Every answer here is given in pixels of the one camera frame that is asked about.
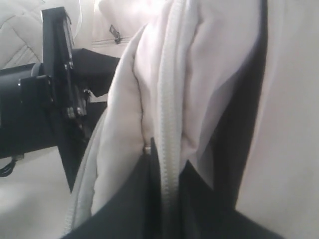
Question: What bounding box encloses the cream fabric duffel bag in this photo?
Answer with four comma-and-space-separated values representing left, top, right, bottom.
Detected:
0, 0, 319, 239

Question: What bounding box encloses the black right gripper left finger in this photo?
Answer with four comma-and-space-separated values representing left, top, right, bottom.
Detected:
65, 138, 169, 239

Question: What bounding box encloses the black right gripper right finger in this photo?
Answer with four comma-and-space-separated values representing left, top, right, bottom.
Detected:
179, 0, 319, 239

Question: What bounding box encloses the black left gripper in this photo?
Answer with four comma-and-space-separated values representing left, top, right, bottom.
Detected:
0, 48, 120, 191

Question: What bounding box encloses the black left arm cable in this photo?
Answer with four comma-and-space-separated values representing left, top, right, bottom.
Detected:
0, 154, 25, 179

